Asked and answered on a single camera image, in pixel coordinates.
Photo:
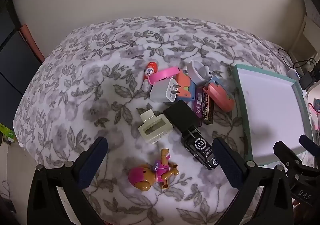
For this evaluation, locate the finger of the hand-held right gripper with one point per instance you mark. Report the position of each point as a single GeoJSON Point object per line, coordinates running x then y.
{"type": "Point", "coordinates": [286, 156]}
{"type": "Point", "coordinates": [310, 145]}

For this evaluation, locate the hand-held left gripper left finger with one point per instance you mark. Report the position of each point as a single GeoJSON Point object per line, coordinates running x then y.
{"type": "Point", "coordinates": [93, 162]}

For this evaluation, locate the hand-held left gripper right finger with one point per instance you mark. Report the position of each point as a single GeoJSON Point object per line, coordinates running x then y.
{"type": "Point", "coordinates": [227, 162]}

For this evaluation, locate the pink and brown toy dog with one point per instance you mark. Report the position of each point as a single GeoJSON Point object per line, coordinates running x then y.
{"type": "Point", "coordinates": [140, 177]}

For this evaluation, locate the teal shallow box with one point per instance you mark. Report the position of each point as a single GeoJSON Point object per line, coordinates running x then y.
{"type": "Point", "coordinates": [270, 110]}

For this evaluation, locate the black charger plug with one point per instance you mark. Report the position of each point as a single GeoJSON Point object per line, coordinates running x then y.
{"type": "Point", "coordinates": [181, 115]}

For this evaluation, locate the cream hair claw clip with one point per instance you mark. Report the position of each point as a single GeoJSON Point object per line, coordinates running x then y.
{"type": "Point", "coordinates": [147, 117]}

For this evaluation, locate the orange and blue toy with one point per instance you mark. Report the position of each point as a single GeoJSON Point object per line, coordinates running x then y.
{"type": "Point", "coordinates": [183, 81]}

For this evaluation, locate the white charger plug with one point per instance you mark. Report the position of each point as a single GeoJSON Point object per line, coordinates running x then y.
{"type": "Point", "coordinates": [161, 92]}

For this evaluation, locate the black toy car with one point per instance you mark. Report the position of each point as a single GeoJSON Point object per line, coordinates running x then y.
{"type": "Point", "coordinates": [200, 149]}

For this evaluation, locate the round blue ornament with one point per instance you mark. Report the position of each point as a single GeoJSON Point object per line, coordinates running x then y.
{"type": "Point", "coordinates": [317, 104]}

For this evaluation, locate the brown patterned box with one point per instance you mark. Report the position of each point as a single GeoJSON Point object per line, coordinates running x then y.
{"type": "Point", "coordinates": [208, 112]}

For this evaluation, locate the black power adapter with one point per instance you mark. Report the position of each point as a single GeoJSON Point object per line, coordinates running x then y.
{"type": "Point", "coordinates": [307, 80]}

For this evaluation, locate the purple lip balm tube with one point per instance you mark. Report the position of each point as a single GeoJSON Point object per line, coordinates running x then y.
{"type": "Point", "coordinates": [199, 100]}

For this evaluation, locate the small white device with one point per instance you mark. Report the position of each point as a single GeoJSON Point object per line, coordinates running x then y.
{"type": "Point", "coordinates": [291, 73]}

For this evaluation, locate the green packet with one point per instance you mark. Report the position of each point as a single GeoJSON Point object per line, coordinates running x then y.
{"type": "Point", "coordinates": [7, 135]}

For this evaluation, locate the white round container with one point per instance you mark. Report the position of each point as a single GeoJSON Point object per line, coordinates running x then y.
{"type": "Point", "coordinates": [195, 74]}

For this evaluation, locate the white furniture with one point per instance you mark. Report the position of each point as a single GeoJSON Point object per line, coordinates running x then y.
{"type": "Point", "coordinates": [308, 37]}

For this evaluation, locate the orange and white glue stick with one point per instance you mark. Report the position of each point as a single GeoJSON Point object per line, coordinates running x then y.
{"type": "Point", "coordinates": [150, 70]}

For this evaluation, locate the pink wristband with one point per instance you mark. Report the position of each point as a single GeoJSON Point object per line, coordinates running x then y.
{"type": "Point", "coordinates": [165, 73]}

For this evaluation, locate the dark cabinet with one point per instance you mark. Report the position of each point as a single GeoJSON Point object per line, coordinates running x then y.
{"type": "Point", "coordinates": [15, 65]}

